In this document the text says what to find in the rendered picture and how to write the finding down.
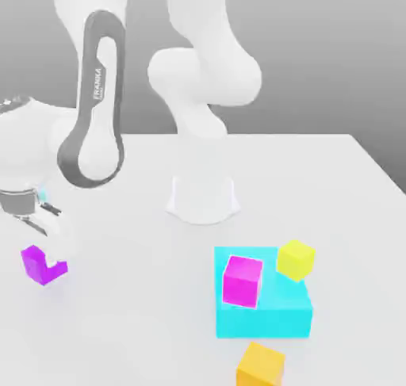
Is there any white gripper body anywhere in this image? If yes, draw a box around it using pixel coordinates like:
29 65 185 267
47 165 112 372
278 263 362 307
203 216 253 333
13 208 79 263

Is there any small purple cube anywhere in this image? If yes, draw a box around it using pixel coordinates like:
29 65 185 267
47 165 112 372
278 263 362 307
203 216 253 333
20 244 69 287

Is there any small magenta cube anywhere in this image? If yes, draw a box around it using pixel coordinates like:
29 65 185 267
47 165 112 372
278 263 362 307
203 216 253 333
221 254 264 310

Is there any small yellow cube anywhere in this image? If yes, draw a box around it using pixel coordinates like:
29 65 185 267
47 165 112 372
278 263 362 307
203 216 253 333
276 239 317 283

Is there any small orange cube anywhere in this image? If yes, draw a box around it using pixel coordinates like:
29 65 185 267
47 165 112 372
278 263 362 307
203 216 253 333
235 341 286 386

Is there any large cyan box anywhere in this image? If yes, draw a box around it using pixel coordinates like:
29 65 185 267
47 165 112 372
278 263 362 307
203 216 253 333
213 245 314 340

